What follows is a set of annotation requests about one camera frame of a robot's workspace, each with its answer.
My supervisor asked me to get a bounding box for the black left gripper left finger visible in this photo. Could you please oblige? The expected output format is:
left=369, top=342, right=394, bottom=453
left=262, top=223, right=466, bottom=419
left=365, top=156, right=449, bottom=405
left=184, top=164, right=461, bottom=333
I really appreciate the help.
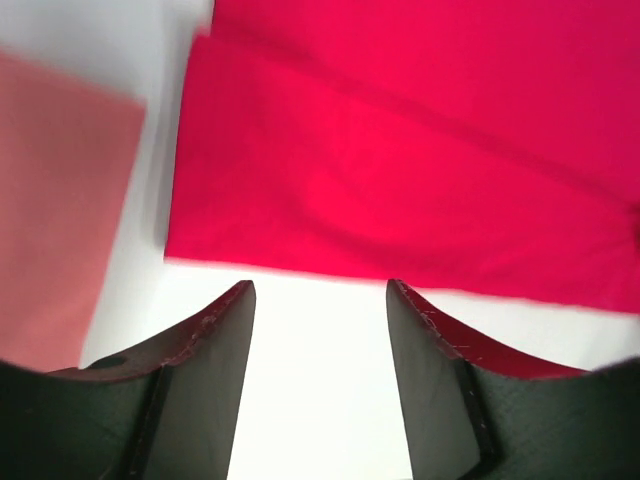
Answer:
left=1, top=281, right=256, bottom=479

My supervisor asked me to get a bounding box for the crimson red t-shirt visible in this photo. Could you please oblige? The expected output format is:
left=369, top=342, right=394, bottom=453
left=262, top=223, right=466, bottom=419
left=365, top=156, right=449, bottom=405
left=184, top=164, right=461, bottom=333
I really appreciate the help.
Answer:
left=165, top=0, right=639, bottom=314

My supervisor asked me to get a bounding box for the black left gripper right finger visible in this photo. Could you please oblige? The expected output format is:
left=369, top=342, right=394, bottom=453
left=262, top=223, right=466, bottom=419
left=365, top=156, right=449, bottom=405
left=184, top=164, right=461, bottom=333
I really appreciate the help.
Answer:
left=386, top=280, right=639, bottom=479

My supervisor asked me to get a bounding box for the folded salmon pink t-shirt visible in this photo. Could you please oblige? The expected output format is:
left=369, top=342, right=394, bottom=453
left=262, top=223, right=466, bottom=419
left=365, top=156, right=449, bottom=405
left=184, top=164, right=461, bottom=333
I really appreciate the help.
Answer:
left=1, top=51, right=145, bottom=372

